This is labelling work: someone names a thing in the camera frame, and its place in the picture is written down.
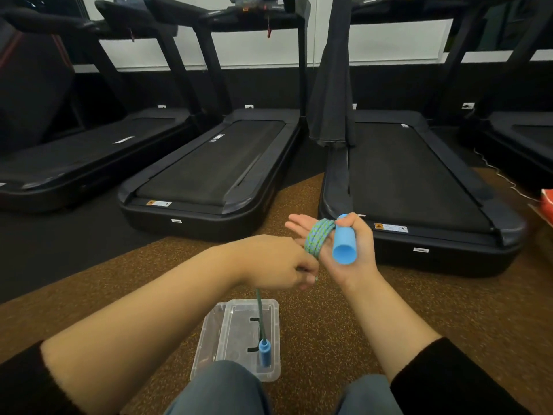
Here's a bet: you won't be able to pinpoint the person's right hand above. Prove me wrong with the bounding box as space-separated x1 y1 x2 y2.
285 212 378 293

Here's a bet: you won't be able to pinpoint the person's left hand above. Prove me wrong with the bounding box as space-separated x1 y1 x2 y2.
235 234 320 292

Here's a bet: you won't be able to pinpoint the green jump rope blue handles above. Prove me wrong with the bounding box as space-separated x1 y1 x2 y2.
255 213 358 369

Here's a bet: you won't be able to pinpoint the clear plastic storage box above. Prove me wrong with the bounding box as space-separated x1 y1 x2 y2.
190 301 282 382

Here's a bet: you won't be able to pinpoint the person's right forearm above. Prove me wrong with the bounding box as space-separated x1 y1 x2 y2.
345 270 519 415

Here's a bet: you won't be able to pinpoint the person's left forearm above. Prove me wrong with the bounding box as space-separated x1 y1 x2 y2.
0 244 251 415

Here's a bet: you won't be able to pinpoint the person's right leg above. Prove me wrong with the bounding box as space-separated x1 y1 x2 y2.
335 375 405 415

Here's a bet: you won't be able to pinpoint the person's leg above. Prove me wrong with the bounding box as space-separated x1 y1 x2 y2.
164 360 273 415
335 375 405 415

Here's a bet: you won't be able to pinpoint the person's left leg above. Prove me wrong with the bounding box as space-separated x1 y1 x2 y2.
164 360 273 415

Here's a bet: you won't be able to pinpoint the black treadmill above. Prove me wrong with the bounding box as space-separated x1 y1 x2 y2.
457 0 553 193
117 0 312 243
319 0 536 280
0 0 204 212

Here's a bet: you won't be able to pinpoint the dark grey hanging cloth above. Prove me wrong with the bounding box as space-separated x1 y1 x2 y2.
306 0 357 148

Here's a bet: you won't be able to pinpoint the black machine with red stripe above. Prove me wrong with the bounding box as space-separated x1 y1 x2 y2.
0 12 87 156

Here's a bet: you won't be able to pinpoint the clear lid with black handle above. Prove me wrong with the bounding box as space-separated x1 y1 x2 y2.
215 299 281 380

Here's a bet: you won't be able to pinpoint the white floor cable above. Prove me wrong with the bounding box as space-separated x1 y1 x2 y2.
473 146 541 198

